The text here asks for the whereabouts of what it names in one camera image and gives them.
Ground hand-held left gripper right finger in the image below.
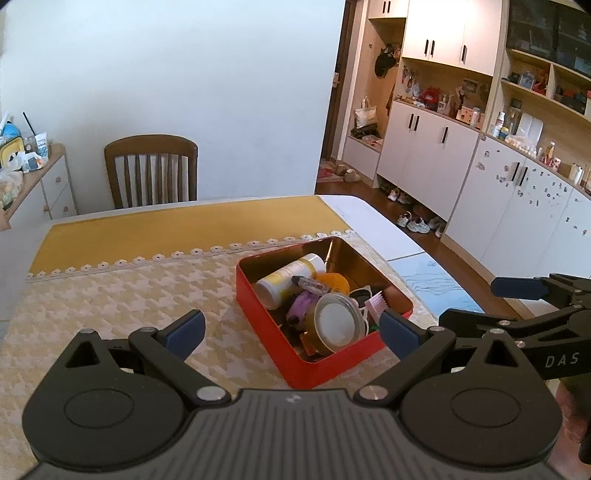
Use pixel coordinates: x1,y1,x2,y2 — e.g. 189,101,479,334
353,308,532,409

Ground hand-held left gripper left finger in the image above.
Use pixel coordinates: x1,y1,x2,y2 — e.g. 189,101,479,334
62,309,232,407

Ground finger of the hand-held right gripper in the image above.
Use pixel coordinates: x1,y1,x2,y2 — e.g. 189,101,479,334
438,308,526,340
490,273,591,306

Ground pink box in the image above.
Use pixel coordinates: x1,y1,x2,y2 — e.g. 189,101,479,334
364,295,393,319

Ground round gold-rimmed lid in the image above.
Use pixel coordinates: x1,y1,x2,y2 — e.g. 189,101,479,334
310,292,369,355

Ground orange fruit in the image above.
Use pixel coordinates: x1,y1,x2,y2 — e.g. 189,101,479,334
316,272,349,294

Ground red metal tin box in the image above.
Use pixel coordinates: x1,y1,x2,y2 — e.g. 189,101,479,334
235,236,415,389

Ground purple plush sheep toy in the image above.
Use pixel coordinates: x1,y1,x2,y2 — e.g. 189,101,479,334
285,291,319,329

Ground black silver nail clipper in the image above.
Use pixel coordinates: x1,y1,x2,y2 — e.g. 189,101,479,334
291,275,331,295

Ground white bottle with yellow label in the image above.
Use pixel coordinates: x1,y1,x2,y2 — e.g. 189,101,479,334
255,253,326,311

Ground person's right hand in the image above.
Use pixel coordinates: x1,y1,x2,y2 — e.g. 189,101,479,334
551,376,591,467

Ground blue table mat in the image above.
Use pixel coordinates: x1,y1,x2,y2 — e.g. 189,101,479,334
387,256,485,319

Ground cream patterned table mat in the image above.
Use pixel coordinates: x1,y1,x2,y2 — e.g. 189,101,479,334
0,231,437,462

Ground yellow tablecloth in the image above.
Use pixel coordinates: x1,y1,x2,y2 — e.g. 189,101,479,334
28,196,352,276

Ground brown slippers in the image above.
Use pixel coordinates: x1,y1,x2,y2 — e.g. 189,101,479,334
335,165,365,184

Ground patterned floor rug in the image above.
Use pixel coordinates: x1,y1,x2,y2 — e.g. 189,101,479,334
316,161,345,182

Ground brown wooden chair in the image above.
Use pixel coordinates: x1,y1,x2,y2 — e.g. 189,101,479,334
104,135,199,209

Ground white wooden side cabinet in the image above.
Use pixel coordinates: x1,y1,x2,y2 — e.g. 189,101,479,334
0,143,78,232

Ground white tote bag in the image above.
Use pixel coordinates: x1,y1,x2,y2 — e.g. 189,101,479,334
355,97,378,129

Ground white plastic bag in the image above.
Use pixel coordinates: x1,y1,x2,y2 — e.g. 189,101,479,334
0,154,28,208

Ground teal yellow box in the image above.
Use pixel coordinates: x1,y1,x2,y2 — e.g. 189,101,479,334
0,122,26,169

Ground white wooden wall cabinet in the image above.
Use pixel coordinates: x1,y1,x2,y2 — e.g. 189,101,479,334
342,0,591,296

